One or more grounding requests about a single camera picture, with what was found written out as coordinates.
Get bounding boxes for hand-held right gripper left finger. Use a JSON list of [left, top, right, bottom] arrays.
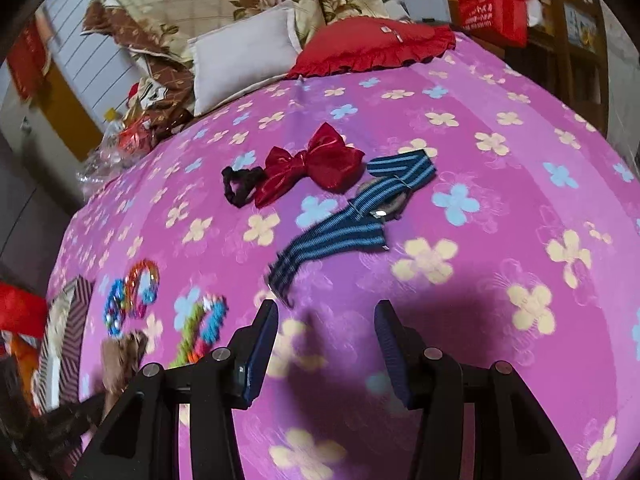
[[72, 299, 279, 480]]

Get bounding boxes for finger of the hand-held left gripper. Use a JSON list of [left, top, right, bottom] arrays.
[[10, 392, 108, 468]]

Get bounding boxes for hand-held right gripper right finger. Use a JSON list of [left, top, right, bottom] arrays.
[[374, 299, 583, 480]]

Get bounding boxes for green bead bracelet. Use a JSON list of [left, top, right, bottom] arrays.
[[169, 305, 208, 368]]

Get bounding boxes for brown lace scrunchie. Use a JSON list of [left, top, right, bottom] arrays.
[[100, 330, 148, 393]]

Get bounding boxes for striped cardboard box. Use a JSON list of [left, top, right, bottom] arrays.
[[30, 276, 96, 413]]

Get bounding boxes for blue striped strap watch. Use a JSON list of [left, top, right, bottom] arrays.
[[264, 149, 438, 306]]

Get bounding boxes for multicolour bead bracelet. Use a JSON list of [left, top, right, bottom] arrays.
[[102, 280, 133, 333]]

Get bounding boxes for colourful translucent bracelet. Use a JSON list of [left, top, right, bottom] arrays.
[[125, 259, 162, 318]]

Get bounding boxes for black scrunchie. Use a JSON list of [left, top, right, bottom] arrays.
[[221, 164, 268, 209]]

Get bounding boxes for red satin hair bow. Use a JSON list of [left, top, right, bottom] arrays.
[[254, 121, 366, 209]]

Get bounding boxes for pink floral bed sheet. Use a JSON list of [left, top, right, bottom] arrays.
[[45, 30, 640, 480]]

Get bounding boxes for red gift bag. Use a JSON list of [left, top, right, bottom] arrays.
[[0, 282, 48, 336]]

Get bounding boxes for clear plastic bags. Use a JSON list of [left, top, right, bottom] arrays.
[[75, 120, 151, 196]]

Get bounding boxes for red plastic packet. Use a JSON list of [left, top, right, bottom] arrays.
[[117, 115, 161, 153]]

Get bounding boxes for red white plush toy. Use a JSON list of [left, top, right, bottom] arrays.
[[127, 80, 166, 116]]

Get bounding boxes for brown patterned quilt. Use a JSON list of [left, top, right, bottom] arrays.
[[81, 0, 196, 141]]

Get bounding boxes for white pillow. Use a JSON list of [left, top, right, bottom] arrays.
[[187, 7, 303, 117]]

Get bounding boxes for red ruffled cushion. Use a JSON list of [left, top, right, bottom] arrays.
[[285, 17, 457, 80]]

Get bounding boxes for red printed shopping bag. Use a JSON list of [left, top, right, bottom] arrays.
[[457, 0, 530, 47]]

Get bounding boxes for red paper wall decoration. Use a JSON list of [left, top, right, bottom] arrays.
[[7, 20, 51, 101]]

